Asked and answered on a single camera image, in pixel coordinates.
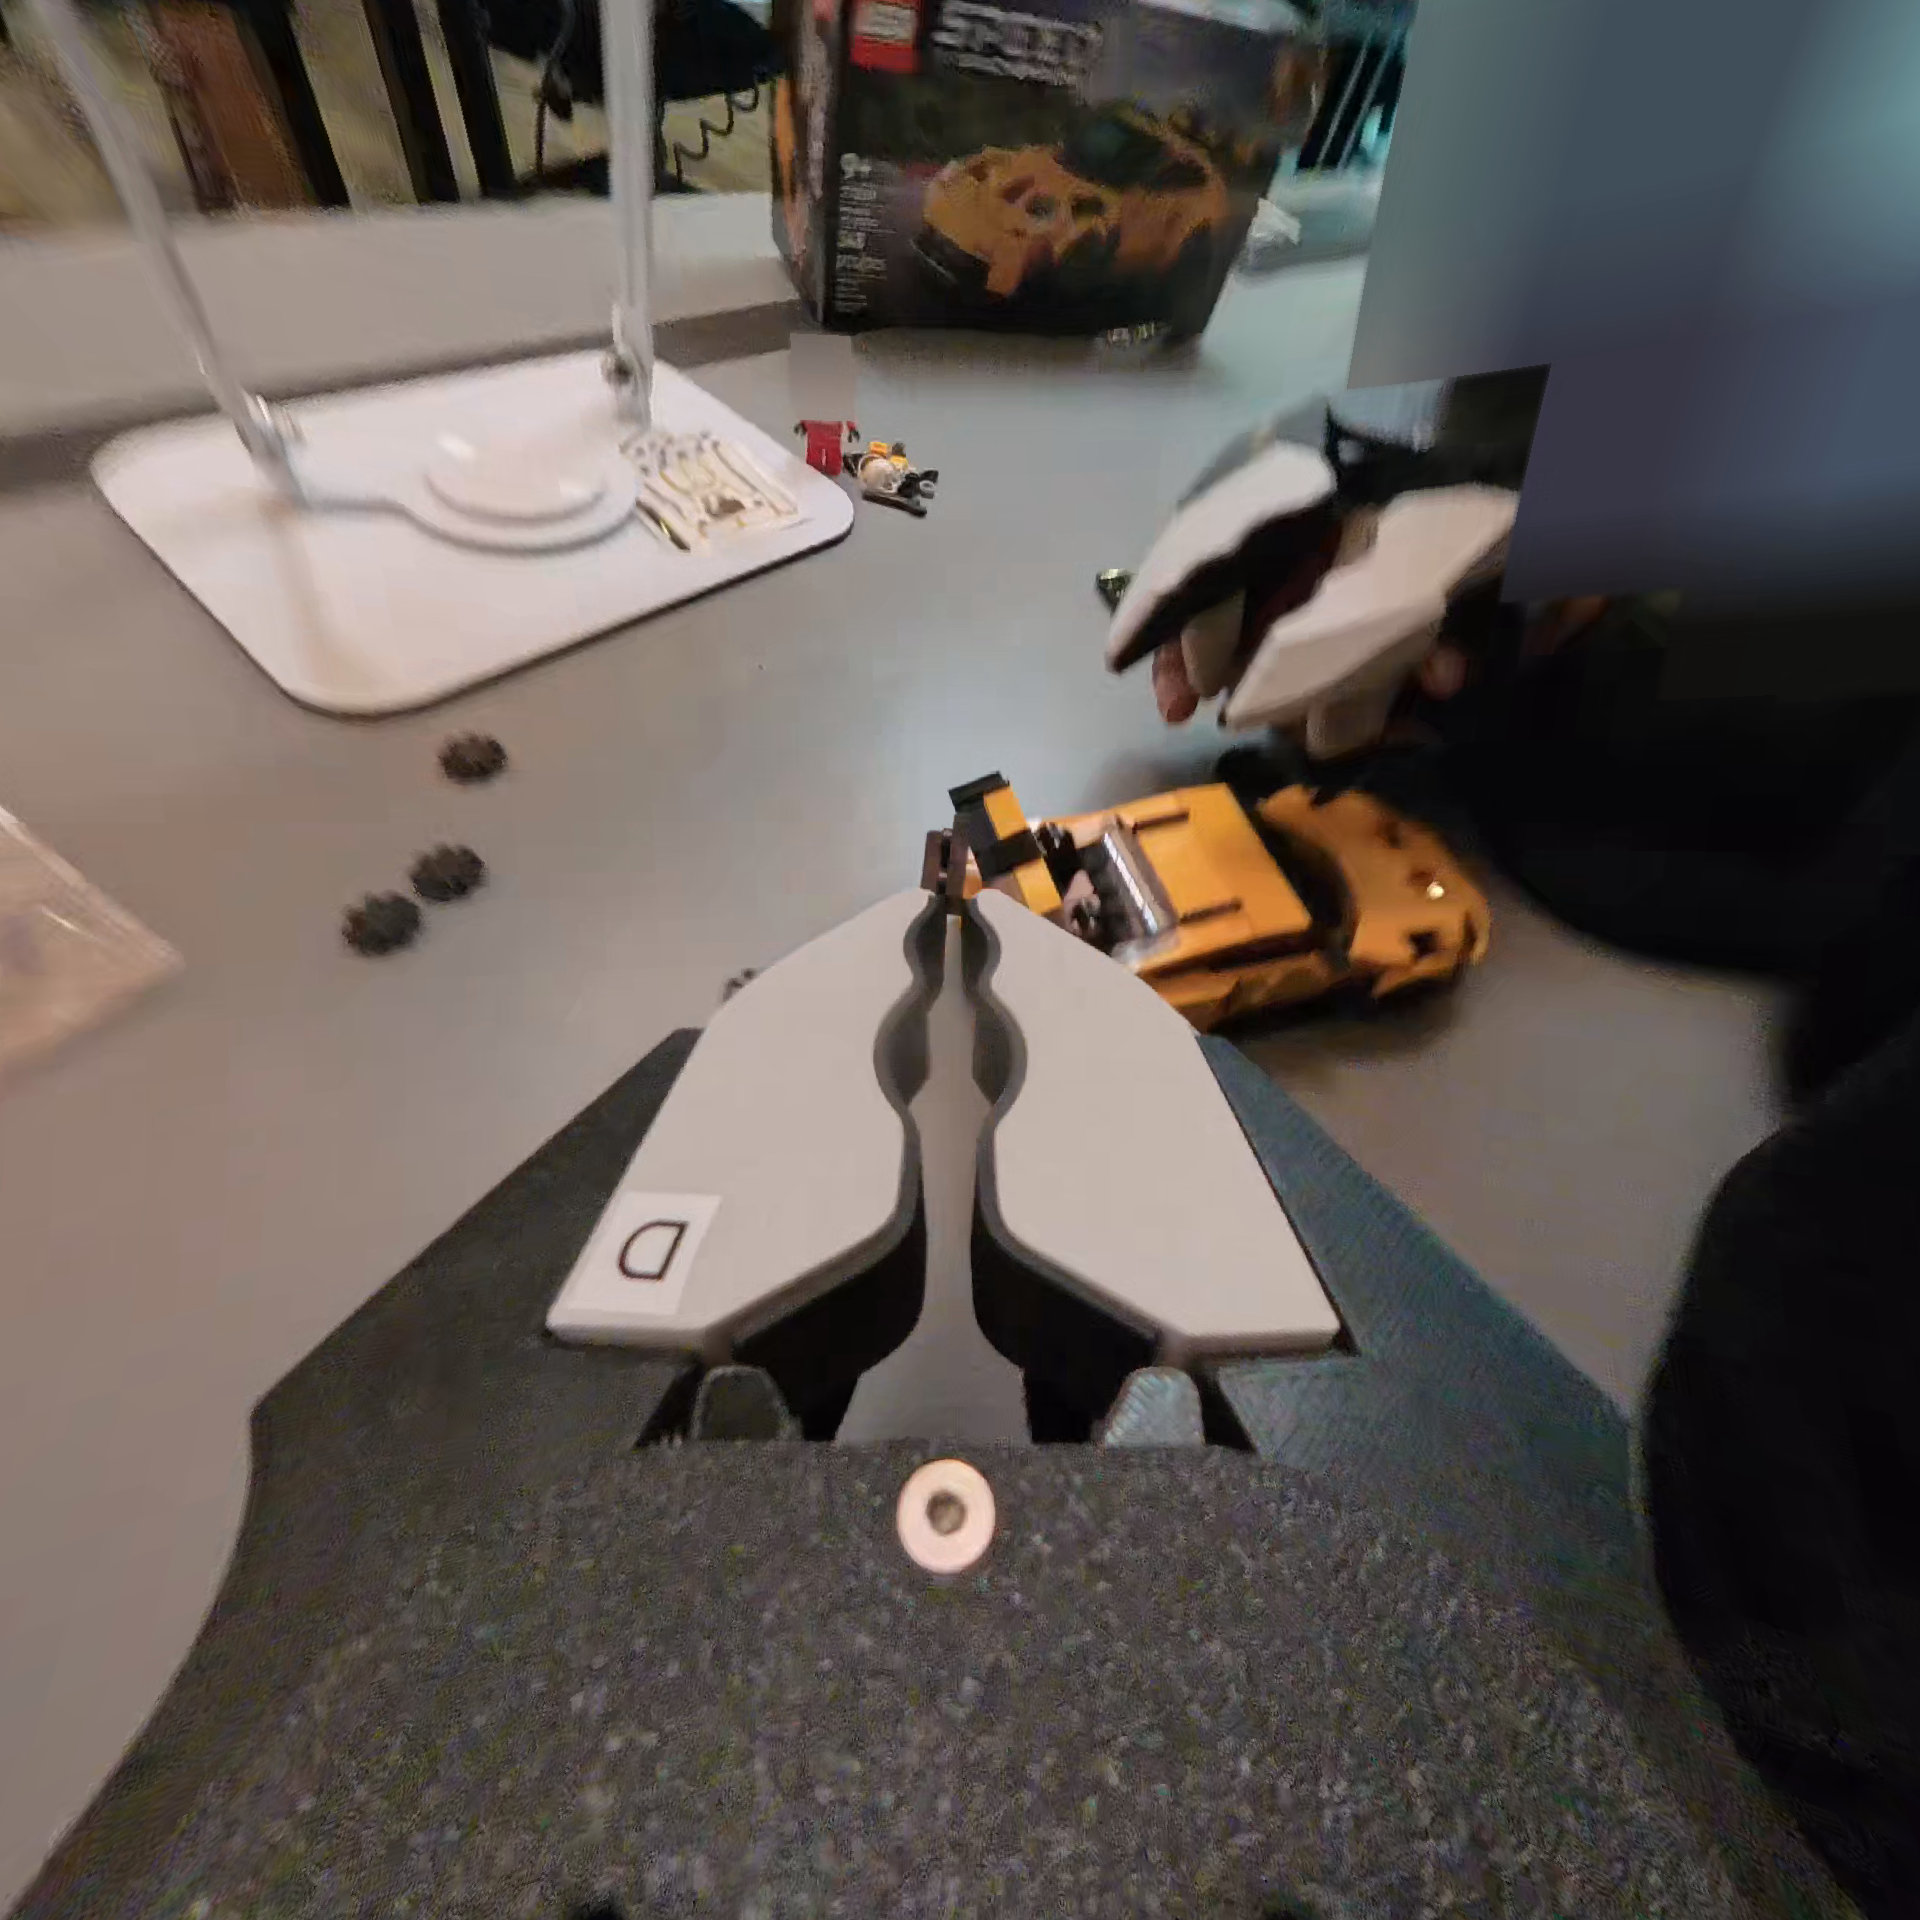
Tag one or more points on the red lego minifigure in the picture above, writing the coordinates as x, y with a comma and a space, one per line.
823, 447

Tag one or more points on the clear plastic bag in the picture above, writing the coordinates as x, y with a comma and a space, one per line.
61, 960

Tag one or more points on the person's right forearm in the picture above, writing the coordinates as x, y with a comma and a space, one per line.
1680, 779

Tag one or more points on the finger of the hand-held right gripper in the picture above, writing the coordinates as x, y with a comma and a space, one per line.
1382, 586
1224, 516

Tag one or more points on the white desk stand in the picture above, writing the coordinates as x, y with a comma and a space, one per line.
376, 599

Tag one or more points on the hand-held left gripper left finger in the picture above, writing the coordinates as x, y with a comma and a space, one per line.
781, 1142

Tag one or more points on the lego sticker sheet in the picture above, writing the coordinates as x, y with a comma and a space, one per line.
705, 494

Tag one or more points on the lego set box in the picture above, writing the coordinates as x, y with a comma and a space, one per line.
1051, 225

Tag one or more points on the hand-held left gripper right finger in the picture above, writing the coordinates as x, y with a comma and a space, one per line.
1141, 1170

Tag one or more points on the yellow lego car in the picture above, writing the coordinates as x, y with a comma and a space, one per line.
1200, 868

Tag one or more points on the pile of small lego parts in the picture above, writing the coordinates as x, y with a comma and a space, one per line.
888, 473

